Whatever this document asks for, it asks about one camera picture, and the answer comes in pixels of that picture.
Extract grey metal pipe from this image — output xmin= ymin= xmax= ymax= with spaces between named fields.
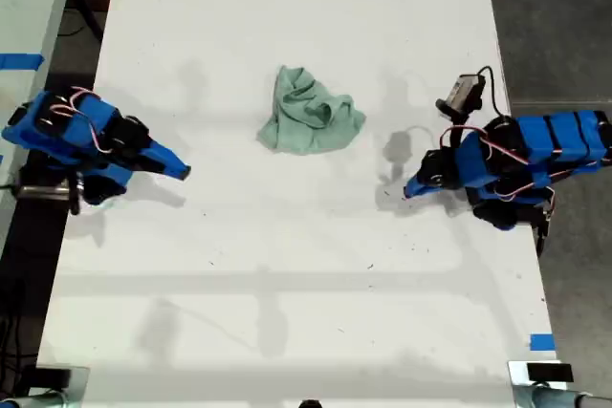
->
xmin=0 ymin=388 xmax=88 ymax=408
xmin=513 ymin=385 xmax=612 ymax=408

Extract short blue tape strip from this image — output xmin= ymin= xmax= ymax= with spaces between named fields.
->
xmin=529 ymin=333 xmax=557 ymax=353

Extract pale side table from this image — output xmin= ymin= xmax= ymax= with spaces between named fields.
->
xmin=0 ymin=0 xmax=81 ymax=256

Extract camera black cable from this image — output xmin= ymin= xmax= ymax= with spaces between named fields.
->
xmin=476 ymin=65 xmax=514 ymax=118

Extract camera black stalk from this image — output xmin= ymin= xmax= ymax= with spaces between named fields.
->
xmin=438 ymin=109 xmax=474 ymax=149

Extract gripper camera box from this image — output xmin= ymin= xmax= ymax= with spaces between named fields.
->
xmin=434 ymin=74 xmax=488 ymax=116

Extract small black box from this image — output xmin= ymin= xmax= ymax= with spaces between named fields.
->
xmin=526 ymin=362 xmax=575 ymax=383
xmin=34 ymin=366 xmax=73 ymax=388

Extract pale green T-shirt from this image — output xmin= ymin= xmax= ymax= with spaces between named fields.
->
xmin=255 ymin=64 xmax=368 ymax=157

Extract thin black cable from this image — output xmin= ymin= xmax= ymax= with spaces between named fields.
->
xmin=58 ymin=5 xmax=105 ymax=41

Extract long blue tape strip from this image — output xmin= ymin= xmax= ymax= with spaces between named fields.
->
xmin=0 ymin=53 xmax=45 ymax=71

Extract silver and black table clamp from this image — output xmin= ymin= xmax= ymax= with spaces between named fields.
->
xmin=16 ymin=177 xmax=82 ymax=217

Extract silver metal plate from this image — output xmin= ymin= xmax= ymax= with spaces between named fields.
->
xmin=34 ymin=364 xmax=92 ymax=389
xmin=508 ymin=359 xmax=571 ymax=386

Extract black floor cable bundle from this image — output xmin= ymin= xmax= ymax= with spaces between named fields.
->
xmin=0 ymin=314 xmax=40 ymax=383

